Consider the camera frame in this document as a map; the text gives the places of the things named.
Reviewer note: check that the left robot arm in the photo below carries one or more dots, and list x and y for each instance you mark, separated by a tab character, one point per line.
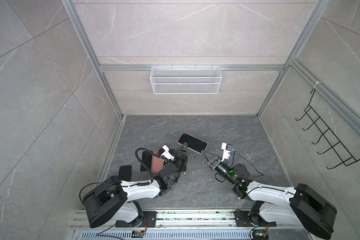
116	199

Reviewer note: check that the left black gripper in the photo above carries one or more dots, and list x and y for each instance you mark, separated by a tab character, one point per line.
180	156

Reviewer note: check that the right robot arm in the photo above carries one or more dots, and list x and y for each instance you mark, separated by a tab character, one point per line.
299	206

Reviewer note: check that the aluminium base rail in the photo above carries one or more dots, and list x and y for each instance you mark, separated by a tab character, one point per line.
219	224

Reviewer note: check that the black wire hook rack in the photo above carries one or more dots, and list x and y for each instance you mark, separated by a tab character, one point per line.
327	135

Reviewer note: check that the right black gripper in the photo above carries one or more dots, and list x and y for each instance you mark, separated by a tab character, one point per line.
215	163

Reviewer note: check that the white wire mesh basket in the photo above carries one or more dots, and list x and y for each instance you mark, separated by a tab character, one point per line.
185	80

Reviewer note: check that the phone with black screen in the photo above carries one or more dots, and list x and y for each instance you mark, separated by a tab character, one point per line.
125	173

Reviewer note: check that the pink phone case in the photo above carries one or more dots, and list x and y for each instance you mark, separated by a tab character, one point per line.
157	165

